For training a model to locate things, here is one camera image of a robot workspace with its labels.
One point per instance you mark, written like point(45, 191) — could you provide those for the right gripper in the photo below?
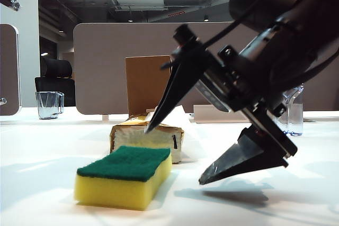
point(246, 77)

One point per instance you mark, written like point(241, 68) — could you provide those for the yellow sponge with green scourer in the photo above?
point(119, 191)

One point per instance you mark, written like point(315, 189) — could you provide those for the clear Ganten water bottle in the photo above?
point(295, 115)

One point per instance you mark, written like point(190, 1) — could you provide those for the white tissue sheet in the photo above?
point(186, 121)

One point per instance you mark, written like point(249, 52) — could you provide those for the narrow brown desk divider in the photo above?
point(8, 70)

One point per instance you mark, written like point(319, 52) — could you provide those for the brown cardboard box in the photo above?
point(143, 85)

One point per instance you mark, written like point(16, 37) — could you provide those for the gold wrapped tissue pack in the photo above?
point(127, 136)

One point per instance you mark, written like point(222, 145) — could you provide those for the black office chair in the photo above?
point(57, 77)

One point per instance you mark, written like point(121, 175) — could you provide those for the silver metal clip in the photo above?
point(2, 101)

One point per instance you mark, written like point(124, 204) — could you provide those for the wide brown desk divider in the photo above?
point(119, 51)

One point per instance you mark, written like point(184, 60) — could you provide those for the clear glass mug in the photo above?
point(49, 104)

